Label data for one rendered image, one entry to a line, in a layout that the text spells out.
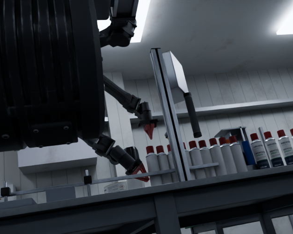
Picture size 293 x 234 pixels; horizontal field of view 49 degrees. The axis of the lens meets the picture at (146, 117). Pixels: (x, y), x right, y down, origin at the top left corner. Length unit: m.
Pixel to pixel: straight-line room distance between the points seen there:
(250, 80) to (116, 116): 2.52
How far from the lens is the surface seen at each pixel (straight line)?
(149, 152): 1.43
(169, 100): 1.39
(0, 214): 0.93
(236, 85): 5.73
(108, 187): 1.82
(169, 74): 1.45
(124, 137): 4.51
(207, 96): 5.41
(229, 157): 1.54
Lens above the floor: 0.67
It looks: 22 degrees up
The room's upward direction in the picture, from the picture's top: 11 degrees counter-clockwise
